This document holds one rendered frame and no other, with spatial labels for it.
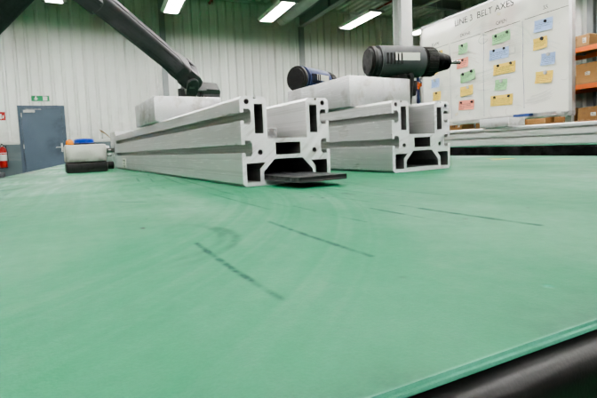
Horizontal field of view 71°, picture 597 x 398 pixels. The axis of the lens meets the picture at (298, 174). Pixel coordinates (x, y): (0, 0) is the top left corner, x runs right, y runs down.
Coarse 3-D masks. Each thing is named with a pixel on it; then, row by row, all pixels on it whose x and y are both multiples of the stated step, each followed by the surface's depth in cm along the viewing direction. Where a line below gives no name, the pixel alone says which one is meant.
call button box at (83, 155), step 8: (80, 144) 90; (88, 144) 91; (96, 144) 90; (104, 144) 91; (64, 152) 90; (72, 152) 88; (80, 152) 89; (88, 152) 89; (96, 152) 90; (104, 152) 91; (64, 160) 94; (72, 160) 88; (80, 160) 89; (88, 160) 89; (96, 160) 90; (104, 160) 91; (72, 168) 88; (80, 168) 89; (88, 168) 90; (96, 168) 90; (104, 168) 91; (112, 168) 95
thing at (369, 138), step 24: (336, 120) 59; (360, 120) 55; (384, 120) 51; (408, 120) 50; (432, 120) 52; (336, 144) 60; (360, 144) 55; (384, 144) 51; (408, 144) 50; (432, 144) 52; (336, 168) 58; (360, 168) 54; (384, 168) 50; (408, 168) 50; (432, 168) 52
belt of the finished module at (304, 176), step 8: (272, 176) 39; (280, 176) 38; (288, 176) 37; (296, 176) 37; (304, 176) 37; (312, 176) 36; (320, 176) 36; (328, 176) 37; (336, 176) 37; (344, 176) 38
